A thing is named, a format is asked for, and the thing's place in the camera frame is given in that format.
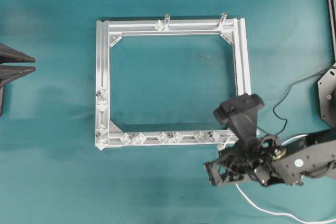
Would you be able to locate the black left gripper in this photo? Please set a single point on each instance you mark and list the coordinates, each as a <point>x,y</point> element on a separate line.
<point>11,73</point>

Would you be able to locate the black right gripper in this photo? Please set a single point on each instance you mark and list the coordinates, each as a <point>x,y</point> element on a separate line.
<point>248,160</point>

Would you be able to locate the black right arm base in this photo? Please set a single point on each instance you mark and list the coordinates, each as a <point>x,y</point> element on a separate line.
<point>326,92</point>

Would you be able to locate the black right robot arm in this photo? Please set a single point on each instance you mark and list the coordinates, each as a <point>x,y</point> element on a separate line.
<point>310,156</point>

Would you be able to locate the clear upright pin right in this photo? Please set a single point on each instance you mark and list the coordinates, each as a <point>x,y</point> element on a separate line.
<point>222,20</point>

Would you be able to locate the clear upright pin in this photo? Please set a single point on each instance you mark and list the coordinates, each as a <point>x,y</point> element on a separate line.
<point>222,20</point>
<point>167,21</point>

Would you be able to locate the clear upright pin left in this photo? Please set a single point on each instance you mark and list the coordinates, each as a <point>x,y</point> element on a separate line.
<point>167,21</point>

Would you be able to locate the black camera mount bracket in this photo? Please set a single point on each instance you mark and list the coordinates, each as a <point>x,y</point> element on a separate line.
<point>244,125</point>

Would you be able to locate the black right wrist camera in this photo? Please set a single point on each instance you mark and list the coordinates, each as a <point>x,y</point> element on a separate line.
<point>242,107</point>

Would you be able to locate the black extrusion rail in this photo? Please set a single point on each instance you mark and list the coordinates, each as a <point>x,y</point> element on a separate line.
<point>331,9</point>

